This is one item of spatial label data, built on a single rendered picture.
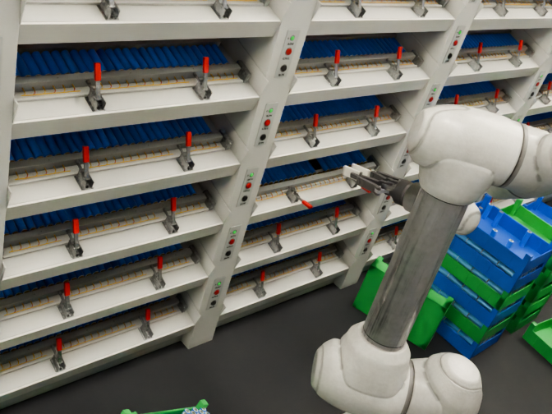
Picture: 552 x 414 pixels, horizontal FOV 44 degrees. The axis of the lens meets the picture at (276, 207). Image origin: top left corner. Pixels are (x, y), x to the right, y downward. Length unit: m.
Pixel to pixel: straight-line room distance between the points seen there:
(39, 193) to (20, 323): 0.38
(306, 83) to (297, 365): 0.92
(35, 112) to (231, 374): 1.09
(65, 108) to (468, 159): 0.78
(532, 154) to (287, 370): 1.16
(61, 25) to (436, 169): 0.73
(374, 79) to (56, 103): 0.95
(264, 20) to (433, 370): 0.87
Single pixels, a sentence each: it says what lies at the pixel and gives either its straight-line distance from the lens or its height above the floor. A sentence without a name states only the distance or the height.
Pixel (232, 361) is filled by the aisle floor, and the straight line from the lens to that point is 2.18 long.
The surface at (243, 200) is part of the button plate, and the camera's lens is 1.84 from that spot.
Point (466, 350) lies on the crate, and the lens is 2.58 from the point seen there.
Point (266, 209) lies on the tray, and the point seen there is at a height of 0.50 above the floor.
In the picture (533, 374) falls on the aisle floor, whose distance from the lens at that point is 2.70.
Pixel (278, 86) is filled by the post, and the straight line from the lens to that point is 1.69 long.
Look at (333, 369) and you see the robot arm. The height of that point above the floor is 0.48.
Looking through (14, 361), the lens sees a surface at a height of 0.13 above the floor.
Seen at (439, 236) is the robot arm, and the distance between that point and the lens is 1.41.
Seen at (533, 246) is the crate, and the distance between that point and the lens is 2.55.
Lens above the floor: 1.55
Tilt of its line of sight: 32 degrees down
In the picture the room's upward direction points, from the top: 18 degrees clockwise
